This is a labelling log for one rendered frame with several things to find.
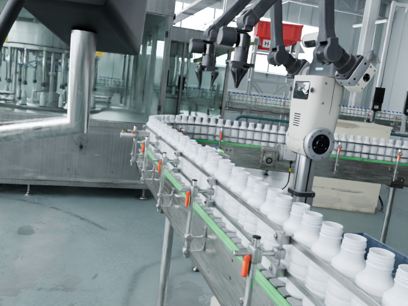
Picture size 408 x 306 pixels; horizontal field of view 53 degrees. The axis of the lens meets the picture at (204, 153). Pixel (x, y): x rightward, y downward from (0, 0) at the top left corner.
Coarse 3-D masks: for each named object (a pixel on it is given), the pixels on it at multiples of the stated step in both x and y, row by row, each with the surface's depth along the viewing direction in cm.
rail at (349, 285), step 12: (168, 144) 188; (228, 192) 112; (216, 204) 121; (228, 216) 111; (264, 216) 91; (240, 228) 102; (276, 228) 85; (324, 264) 68; (288, 276) 79; (336, 276) 65; (300, 288) 75; (348, 288) 62; (312, 300) 71; (372, 300) 57
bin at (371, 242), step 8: (344, 232) 140; (352, 232) 141; (368, 240) 140; (376, 240) 136; (368, 248) 139; (384, 248) 132; (392, 248) 129; (400, 256) 126; (400, 264) 126; (392, 272) 128
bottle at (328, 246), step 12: (324, 228) 72; (336, 228) 71; (324, 240) 72; (336, 240) 71; (312, 252) 73; (324, 252) 71; (336, 252) 71; (312, 264) 73; (312, 276) 73; (324, 276) 71; (312, 288) 73; (324, 288) 71; (324, 300) 72
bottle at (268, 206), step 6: (270, 192) 94; (276, 192) 93; (282, 192) 94; (270, 198) 94; (264, 204) 95; (270, 204) 94; (264, 210) 94; (270, 210) 93; (258, 222) 96; (258, 228) 96; (264, 228) 94; (258, 234) 95; (264, 234) 94
